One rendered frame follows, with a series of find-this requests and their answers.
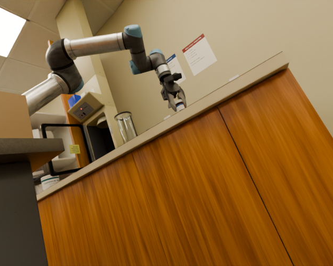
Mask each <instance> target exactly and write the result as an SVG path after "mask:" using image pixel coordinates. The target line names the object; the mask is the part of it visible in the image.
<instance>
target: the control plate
mask: <svg viewBox="0 0 333 266"><path fill-rule="evenodd" d="M84 106H85V107H84ZM81 109H82V110H81ZM87 110H88V111H87ZM93 110H94V109H93V108H92V107H91V106H90V105H89V104H87V103H86V102H84V103H83V104H82V105H81V106H80V107H79V108H78V109H77V110H76V111H74V112H73V114H74V115H75V116H77V117H78V118H79V119H80V120H82V119H83V118H84V117H85V116H87V115H88V114H89V113H91V112H92V111H93ZM85 111H86V112H85ZM83 112H84V113H85V115H84V114H83ZM81 115H83V116H81ZM80 117H81V118H80Z"/></svg>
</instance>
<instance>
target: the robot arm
mask: <svg viewBox="0 0 333 266"><path fill-rule="evenodd" d="M122 50H129V51H130V53H131V57H132V60H130V61H129V67H130V69H131V72H132V74H133V75H136V74H142V73H145V72H149V71H153V70H155V73H156V74H157V76H158V78H159V80H160V85H162V86H163V88H162V90H161V95H162V98H163V100H168V102H169V103H168V108H172V109H173V110H174V111H175V112H176V111H177V107H176V105H175V102H174V98H176V97H178V99H181V100H182V101H183V103H184V106H185V107H187V103H186V97H185V94H184V91H183V90H182V88H181V87H180V86H179V85H178V84H177V83H176V82H174V81H178V80H179V79H181V78H182V75H181V73H174V74H171V71H170V68H169V66H168V64H167V62H166V60H165V56H164V55H163V53H162V51H161V50H160V49H153V50H152V51H151V52H150V53H149V56H146V53H145V47H144V42H143V35H142V32H141V28H140V26H139V25H129V26H126V27H125V28H124V32H120V33H113V34H106V35H100V36H93V37H86V38H81V39H75V40H70V39H68V38H65V39H59V40H57V41H55V42H53V43H52V44H51V45H50V46H49V48H48V50H47V52H46V61H47V64H48V66H49V68H50V69H51V71H52V72H51V73H50V74H48V79H47V80H45V81H43V82H42V83H40V84H38V85H37V86H35V87H34V88H32V89H30V90H29V91H27V92H25V93H23V94H22V95H25V96H26V100H27V106H28V110H29V115H30V116H31V115H33V114H34V113H35V112H37V111H38V110H40V109H41V108H42V107H44V106H45V105H47V104H48V103H49V102H51V101H52V100H53V99H55V98H56V97H58V96H59V95H61V94H74V93H76V92H78V91H80V90H81V89H82V88H83V86H84V81H83V79H82V76H81V75H80V73H79V71H78V69H77V67H76V65H75V63H74V60H76V58H77V57H81V56H88V55H95V54H102V53H109V52H116V51H122ZM177 93H178V94H177ZM176 95H177V96H176Z"/></svg>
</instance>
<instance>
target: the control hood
mask: <svg viewBox="0 0 333 266"><path fill-rule="evenodd" d="M84 102H86V103H87V104H89V105H90V106H91V107H92V108H93V109H94V110H93V111H92V112H91V113H89V114H88V115H87V116H85V117H84V118H83V119H82V120H80V119H79V118H78V117H77V116H75V115H74V114H73V112H74V111H76V110H77V109H78V108H79V107H80V106H81V105H82V104H83V103H84ZM102 106H104V101H103V98H102V95H101V94H99V93H94V92H90V91H88V92H87V93H86V94H85V95H84V96H83V97H82V98H81V99H80V100H79V101H78V102H77V103H76V104H75V105H74V106H73V107H71V108H70V109H69V110H68V113H69V114H71V115H72V116H73V117H74V118H76V119H77V120H78V121H79V122H84V121H85V120H87V119H88V118H89V117H90V116H92V115H93V114H94V113H95V112H96V111H98V110H99V109H100V108H101V107H102Z"/></svg>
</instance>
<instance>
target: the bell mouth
mask: <svg viewBox="0 0 333 266"><path fill-rule="evenodd" d="M106 120H107V119H106V116H102V117H100V118H99V119H98V122H97V127H98V128H109V126H108V123H107V121H106Z"/></svg>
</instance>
